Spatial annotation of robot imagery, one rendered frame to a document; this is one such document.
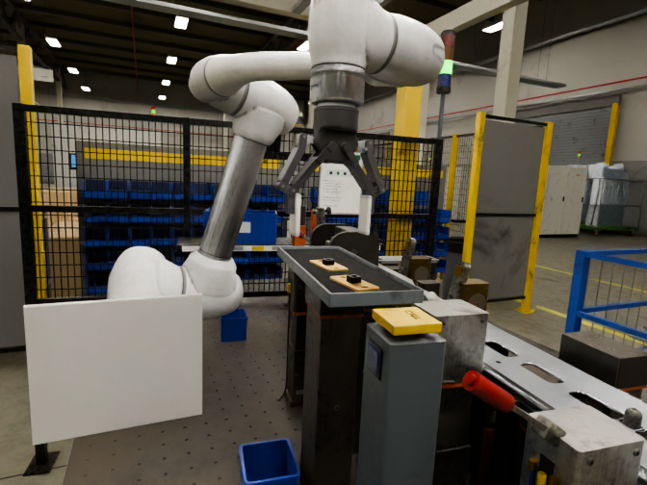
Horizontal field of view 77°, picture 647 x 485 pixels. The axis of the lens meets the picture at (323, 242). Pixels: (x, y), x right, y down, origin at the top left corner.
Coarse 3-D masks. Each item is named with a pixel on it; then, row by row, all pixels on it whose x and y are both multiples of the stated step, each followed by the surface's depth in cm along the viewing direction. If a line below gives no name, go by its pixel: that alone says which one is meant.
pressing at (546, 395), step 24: (504, 336) 86; (504, 360) 74; (528, 360) 75; (552, 360) 75; (504, 384) 65; (528, 384) 65; (552, 384) 66; (576, 384) 66; (600, 384) 67; (552, 408) 58; (624, 408) 59
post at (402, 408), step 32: (384, 352) 44; (416, 352) 44; (384, 384) 44; (416, 384) 45; (384, 416) 44; (416, 416) 45; (384, 448) 45; (416, 448) 46; (384, 480) 45; (416, 480) 47
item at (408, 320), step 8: (376, 312) 48; (384, 312) 48; (392, 312) 48; (400, 312) 48; (408, 312) 48; (416, 312) 48; (424, 312) 48; (376, 320) 48; (384, 320) 45; (392, 320) 45; (400, 320) 45; (408, 320) 45; (416, 320) 45; (424, 320) 45; (432, 320) 45; (392, 328) 44; (400, 328) 43; (408, 328) 44; (416, 328) 44; (424, 328) 44; (432, 328) 45; (440, 328) 45
